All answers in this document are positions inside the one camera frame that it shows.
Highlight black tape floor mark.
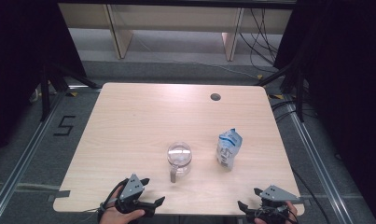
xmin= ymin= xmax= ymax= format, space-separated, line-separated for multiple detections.
xmin=53 ymin=115 xmax=77 ymax=137

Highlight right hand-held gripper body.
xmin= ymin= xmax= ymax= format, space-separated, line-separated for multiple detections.
xmin=245 ymin=184 xmax=302 ymax=224

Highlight blue white milk carton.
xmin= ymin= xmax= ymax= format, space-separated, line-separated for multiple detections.
xmin=216 ymin=128 xmax=244 ymax=172

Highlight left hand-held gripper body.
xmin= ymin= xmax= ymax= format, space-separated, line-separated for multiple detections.
xmin=114 ymin=173 xmax=156 ymax=218

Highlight dark curtain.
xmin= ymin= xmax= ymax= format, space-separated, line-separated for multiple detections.
xmin=0 ymin=0 xmax=87 ymax=160
xmin=273 ymin=0 xmax=376 ymax=224

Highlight black floor cables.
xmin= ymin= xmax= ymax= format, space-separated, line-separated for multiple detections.
xmin=270 ymin=99 xmax=319 ymax=123

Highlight grey tape strip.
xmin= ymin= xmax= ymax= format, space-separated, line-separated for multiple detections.
xmin=46 ymin=189 xmax=72 ymax=203

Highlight bundle of black cables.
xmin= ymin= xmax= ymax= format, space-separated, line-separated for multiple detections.
xmin=238 ymin=8 xmax=282 ymax=74

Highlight white cable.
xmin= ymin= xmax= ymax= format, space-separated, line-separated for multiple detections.
xmin=29 ymin=88 xmax=42 ymax=103

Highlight long black floor cable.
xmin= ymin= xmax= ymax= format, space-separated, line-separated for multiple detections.
xmin=292 ymin=170 xmax=333 ymax=224

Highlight aluminium cross rail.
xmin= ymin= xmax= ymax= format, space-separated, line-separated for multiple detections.
xmin=0 ymin=181 xmax=61 ymax=192

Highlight light wooden desk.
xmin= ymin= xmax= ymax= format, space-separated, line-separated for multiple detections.
xmin=58 ymin=3 xmax=294 ymax=63

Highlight person's right hand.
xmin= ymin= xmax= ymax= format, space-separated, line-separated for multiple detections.
xmin=254 ymin=200 xmax=299 ymax=224

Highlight black metal stand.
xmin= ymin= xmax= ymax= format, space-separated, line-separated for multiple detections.
xmin=255 ymin=60 xmax=305 ymax=123
xmin=39 ymin=62 xmax=101 ymax=122

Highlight aluminium floor rail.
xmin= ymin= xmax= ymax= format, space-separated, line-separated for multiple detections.
xmin=0 ymin=92 xmax=67 ymax=218
xmin=285 ymin=96 xmax=347 ymax=224

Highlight person's left hand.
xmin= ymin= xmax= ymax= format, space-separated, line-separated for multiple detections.
xmin=98 ymin=186 xmax=146 ymax=224

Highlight clear glass measuring cup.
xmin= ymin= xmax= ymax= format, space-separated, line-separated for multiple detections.
xmin=166 ymin=142 xmax=193 ymax=184

